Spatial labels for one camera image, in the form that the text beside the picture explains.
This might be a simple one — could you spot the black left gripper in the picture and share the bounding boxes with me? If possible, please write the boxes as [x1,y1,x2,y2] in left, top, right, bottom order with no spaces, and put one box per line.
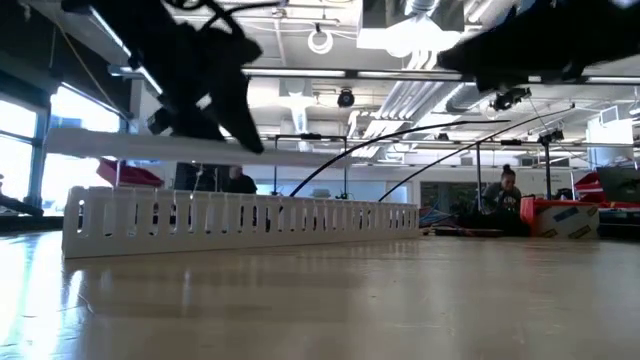
[147,24,265,155]

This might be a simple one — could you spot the silver ceiling air duct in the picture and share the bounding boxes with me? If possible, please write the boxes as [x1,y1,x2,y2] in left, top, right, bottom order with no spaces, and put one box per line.
[443,82,501,114]

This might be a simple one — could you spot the red bin shelf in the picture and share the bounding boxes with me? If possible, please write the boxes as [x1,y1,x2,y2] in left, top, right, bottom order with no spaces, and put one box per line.
[96,157,165,190]

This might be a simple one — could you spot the white duct cover strip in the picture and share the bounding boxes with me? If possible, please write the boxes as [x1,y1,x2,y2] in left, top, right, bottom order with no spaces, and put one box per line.
[43,127,354,170]

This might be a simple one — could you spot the large window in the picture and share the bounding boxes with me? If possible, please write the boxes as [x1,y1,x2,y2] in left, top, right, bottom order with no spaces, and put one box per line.
[0,82,124,214]

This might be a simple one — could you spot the black monitor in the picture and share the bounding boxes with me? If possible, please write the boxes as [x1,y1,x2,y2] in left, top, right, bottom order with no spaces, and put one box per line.
[173,162,231,194]

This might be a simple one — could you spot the white slotted cable duct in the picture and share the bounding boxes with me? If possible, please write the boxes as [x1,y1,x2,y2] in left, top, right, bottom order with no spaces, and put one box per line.
[61,185,421,260]

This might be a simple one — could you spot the black ceiling mounted camera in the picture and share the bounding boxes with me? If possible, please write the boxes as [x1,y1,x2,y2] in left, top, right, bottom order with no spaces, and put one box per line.
[489,87,532,112]

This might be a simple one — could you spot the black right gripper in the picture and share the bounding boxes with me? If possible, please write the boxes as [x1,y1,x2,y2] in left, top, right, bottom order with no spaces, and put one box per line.
[437,0,640,93]

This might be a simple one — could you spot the black light stand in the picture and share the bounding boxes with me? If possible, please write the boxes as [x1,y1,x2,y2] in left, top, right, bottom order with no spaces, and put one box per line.
[537,128,566,201]

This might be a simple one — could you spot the white ceiling cable coil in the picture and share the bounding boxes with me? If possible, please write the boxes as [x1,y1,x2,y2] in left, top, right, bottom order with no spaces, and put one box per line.
[307,27,335,55]

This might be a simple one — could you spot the black aluminium table frame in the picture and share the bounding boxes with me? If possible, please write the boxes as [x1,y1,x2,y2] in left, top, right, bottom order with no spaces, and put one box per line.
[0,214,65,234]

